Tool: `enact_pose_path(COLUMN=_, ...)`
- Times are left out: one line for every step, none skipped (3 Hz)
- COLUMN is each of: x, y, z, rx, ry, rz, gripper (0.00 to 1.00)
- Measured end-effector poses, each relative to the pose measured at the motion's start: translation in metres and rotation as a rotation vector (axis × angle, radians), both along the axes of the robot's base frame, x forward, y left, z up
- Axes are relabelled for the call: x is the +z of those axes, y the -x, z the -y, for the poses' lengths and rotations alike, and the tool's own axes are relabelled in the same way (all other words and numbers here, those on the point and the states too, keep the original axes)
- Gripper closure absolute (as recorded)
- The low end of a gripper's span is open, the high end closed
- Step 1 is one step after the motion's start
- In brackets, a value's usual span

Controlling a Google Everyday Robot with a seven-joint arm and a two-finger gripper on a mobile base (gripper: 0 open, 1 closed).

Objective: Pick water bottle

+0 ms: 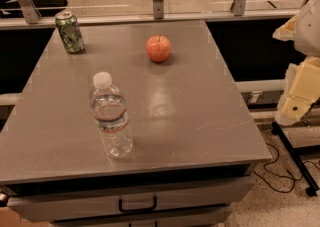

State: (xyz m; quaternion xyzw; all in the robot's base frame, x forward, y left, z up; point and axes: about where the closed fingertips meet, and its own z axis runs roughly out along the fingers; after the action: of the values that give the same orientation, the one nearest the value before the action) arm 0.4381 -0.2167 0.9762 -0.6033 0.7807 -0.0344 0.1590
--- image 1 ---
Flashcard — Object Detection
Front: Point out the clear plastic water bottle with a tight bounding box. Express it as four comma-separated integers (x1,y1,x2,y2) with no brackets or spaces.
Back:
90,72,134,159

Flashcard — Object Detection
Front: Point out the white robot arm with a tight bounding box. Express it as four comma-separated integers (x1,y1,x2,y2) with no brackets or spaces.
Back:
272,0,320,126

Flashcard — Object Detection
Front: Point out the red apple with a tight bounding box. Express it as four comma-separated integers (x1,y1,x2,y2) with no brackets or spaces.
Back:
146,35,171,63

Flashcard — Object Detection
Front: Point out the grey drawer cabinet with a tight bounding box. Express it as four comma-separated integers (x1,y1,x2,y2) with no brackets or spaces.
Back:
1,163,254,227

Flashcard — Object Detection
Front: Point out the green soda can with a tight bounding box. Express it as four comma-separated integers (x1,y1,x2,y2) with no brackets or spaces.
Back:
55,11,85,53

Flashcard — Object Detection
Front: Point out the black stand base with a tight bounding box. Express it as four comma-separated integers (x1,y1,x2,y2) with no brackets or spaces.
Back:
272,122,320,197

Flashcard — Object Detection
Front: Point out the black drawer handle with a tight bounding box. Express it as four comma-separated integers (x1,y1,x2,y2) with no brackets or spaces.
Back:
118,196,158,214

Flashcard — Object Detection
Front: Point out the black floor cable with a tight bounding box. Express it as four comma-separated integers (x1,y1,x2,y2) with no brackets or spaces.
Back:
253,142,320,194

